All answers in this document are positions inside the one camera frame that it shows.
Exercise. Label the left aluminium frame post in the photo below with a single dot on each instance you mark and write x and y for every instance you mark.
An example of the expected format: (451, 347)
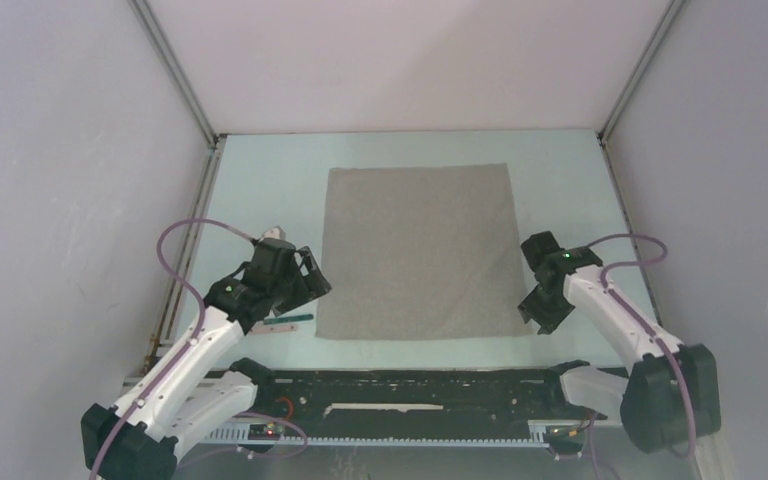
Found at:
(160, 42)

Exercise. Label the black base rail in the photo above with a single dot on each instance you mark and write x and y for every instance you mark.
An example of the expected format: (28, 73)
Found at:
(435, 404)

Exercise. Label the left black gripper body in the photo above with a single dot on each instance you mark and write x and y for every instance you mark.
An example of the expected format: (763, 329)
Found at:
(289, 293)

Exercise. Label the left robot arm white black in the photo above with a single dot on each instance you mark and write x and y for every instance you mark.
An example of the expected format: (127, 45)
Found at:
(150, 429)

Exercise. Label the grey cloth napkin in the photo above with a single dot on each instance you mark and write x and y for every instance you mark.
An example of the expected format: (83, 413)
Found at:
(415, 254)

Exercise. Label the right aluminium frame post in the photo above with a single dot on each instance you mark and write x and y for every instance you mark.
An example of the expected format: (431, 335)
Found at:
(663, 28)

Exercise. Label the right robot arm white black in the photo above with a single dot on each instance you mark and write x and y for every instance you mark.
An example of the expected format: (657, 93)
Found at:
(670, 395)

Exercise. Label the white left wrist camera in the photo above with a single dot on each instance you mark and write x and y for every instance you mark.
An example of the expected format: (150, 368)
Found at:
(275, 234)

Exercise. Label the right white base arm link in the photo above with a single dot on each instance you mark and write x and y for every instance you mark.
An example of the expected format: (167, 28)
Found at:
(580, 384)

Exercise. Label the aluminium frame post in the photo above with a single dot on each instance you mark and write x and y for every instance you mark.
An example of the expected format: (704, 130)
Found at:
(663, 28)
(160, 42)

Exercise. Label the white slotted cable duct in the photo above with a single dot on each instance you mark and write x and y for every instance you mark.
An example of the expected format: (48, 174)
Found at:
(239, 434)

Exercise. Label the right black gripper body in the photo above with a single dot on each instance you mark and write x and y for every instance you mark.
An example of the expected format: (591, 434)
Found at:
(546, 308)

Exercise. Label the left white base arm link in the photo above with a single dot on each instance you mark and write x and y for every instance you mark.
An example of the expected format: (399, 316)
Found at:
(206, 409)

